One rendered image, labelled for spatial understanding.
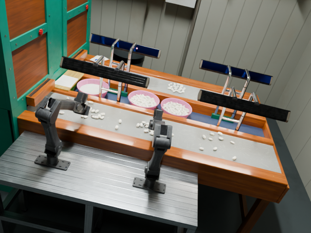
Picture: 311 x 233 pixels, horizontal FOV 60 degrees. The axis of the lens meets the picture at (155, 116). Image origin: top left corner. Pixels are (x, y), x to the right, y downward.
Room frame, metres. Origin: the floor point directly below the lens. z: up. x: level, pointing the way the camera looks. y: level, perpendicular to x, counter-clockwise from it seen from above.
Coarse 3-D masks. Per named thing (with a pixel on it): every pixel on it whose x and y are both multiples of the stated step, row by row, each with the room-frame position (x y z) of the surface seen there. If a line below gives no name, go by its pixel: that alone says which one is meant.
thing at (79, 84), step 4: (84, 80) 2.01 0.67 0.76; (88, 80) 2.04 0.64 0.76; (92, 80) 2.05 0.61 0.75; (80, 84) 1.96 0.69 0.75; (84, 84) 2.00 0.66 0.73; (104, 84) 2.04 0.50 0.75; (108, 88) 1.96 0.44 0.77; (84, 92) 1.81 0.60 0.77; (104, 92) 1.88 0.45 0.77; (96, 96) 1.84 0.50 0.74; (104, 96) 1.91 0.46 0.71
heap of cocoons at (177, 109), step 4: (164, 104) 1.94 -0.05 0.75; (168, 104) 1.96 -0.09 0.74; (172, 104) 1.98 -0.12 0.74; (176, 104) 2.01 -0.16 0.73; (180, 104) 2.01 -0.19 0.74; (164, 108) 1.90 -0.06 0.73; (168, 108) 1.92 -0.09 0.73; (172, 108) 1.91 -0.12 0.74; (176, 108) 1.93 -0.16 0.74; (180, 108) 1.95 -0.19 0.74; (184, 108) 1.96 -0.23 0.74; (172, 112) 1.86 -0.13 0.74; (176, 112) 1.86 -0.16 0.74; (180, 112) 1.88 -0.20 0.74; (184, 112) 1.91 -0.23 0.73; (188, 112) 1.93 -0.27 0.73
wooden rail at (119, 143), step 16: (32, 112) 1.42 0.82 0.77; (32, 128) 1.34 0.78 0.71; (64, 128) 1.34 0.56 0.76; (80, 128) 1.37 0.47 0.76; (96, 128) 1.41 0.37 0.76; (96, 144) 1.32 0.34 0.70; (112, 144) 1.32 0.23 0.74; (128, 144) 1.32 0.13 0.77; (144, 144) 1.36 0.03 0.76; (176, 160) 1.30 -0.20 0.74; (192, 160) 1.30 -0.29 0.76; (208, 160) 1.34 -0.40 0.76; (224, 160) 1.37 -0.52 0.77; (208, 176) 1.30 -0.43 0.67; (224, 176) 1.29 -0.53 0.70; (240, 176) 1.29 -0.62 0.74; (256, 176) 1.29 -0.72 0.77; (272, 176) 1.33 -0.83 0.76; (240, 192) 1.29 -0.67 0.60; (256, 192) 1.28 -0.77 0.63; (272, 192) 1.28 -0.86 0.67
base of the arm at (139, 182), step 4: (136, 180) 1.11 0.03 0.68; (140, 180) 1.12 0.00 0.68; (144, 180) 1.13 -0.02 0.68; (148, 180) 1.08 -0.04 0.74; (152, 180) 1.08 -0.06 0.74; (132, 184) 1.07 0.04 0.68; (136, 184) 1.08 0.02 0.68; (140, 184) 1.09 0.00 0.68; (144, 184) 1.09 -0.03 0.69; (148, 184) 1.07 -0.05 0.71; (152, 184) 1.08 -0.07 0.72; (156, 184) 1.12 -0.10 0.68; (160, 184) 1.12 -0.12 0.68; (164, 184) 1.13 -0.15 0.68; (140, 188) 1.07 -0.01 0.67; (144, 188) 1.07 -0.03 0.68; (148, 188) 1.07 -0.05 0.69; (152, 188) 1.08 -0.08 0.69; (156, 188) 1.09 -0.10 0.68; (160, 188) 1.09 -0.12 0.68; (164, 188) 1.10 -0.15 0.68; (160, 192) 1.07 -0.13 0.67; (164, 192) 1.07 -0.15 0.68
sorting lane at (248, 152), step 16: (64, 96) 1.74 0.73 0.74; (64, 112) 1.54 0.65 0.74; (112, 112) 1.67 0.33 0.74; (128, 112) 1.71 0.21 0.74; (112, 128) 1.48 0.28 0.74; (128, 128) 1.52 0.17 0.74; (144, 128) 1.56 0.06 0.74; (176, 128) 1.65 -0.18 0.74; (192, 128) 1.70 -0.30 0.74; (176, 144) 1.46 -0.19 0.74; (192, 144) 1.50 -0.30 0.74; (208, 144) 1.54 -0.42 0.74; (224, 144) 1.58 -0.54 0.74; (240, 144) 1.63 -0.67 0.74; (256, 144) 1.67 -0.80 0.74; (240, 160) 1.44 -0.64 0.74; (256, 160) 1.48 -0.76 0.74; (272, 160) 1.52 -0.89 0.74
